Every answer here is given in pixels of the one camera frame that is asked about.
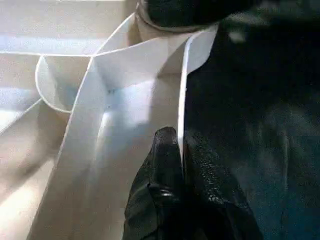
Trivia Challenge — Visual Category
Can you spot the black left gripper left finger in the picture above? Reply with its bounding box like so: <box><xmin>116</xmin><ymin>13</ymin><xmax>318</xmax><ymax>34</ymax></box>
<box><xmin>123</xmin><ymin>125</ymin><xmax>186</xmax><ymax>240</ymax></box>

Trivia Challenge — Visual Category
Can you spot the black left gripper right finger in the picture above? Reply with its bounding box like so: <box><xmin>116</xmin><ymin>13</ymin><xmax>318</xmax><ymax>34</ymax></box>
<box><xmin>181</xmin><ymin>130</ymin><xmax>266</xmax><ymax>240</ymax></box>

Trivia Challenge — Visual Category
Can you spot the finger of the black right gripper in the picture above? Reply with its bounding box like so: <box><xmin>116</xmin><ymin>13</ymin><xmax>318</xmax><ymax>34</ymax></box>
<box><xmin>146</xmin><ymin>0</ymin><xmax>228</xmax><ymax>28</ymax></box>

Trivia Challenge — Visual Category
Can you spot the white plastic table top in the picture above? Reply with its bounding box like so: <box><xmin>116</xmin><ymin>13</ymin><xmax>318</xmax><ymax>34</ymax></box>
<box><xmin>0</xmin><ymin>0</ymin><xmax>219</xmax><ymax>240</ymax></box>

